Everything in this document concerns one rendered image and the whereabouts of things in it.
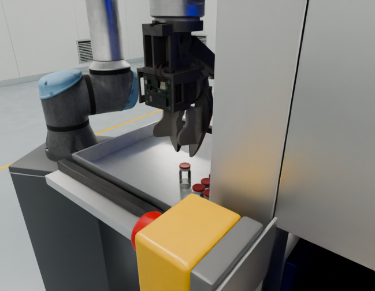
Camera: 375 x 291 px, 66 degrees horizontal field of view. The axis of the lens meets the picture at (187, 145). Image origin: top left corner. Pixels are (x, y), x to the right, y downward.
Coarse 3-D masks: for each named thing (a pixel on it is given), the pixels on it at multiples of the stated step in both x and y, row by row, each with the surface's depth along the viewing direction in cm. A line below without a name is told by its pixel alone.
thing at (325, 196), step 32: (320, 0) 17; (352, 0) 16; (320, 32) 17; (352, 32) 16; (320, 64) 18; (352, 64) 17; (320, 96) 19; (352, 96) 17; (288, 128) 21; (320, 128) 19; (352, 128) 18; (288, 160) 22; (320, 160) 20; (352, 160) 19; (288, 192) 22; (320, 192) 21; (352, 192) 19; (288, 224) 23; (320, 224) 22; (352, 224) 20; (352, 256) 21
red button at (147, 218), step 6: (144, 216) 26; (150, 216) 26; (156, 216) 26; (138, 222) 25; (144, 222) 25; (150, 222) 25; (138, 228) 25; (132, 234) 25; (132, 240) 25; (132, 246) 25
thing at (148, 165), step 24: (96, 144) 62; (120, 144) 67; (144, 144) 70; (168, 144) 70; (96, 168) 54; (120, 168) 60; (144, 168) 60; (168, 168) 60; (192, 168) 60; (144, 192) 46; (168, 192) 52
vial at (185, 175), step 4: (180, 168) 51; (180, 172) 52; (184, 172) 51; (188, 172) 52; (180, 176) 52; (184, 176) 51; (188, 176) 52; (180, 180) 52; (184, 180) 52; (188, 180) 52; (180, 184) 53; (184, 184) 52; (188, 184) 52; (184, 188) 53; (188, 188) 53
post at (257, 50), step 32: (224, 0) 20; (256, 0) 19; (288, 0) 18; (224, 32) 21; (256, 32) 20; (288, 32) 18; (224, 64) 22; (256, 64) 21; (288, 64) 19; (224, 96) 23; (256, 96) 21; (288, 96) 20; (224, 128) 24; (256, 128) 22; (224, 160) 25; (256, 160) 23; (224, 192) 27; (256, 192) 24
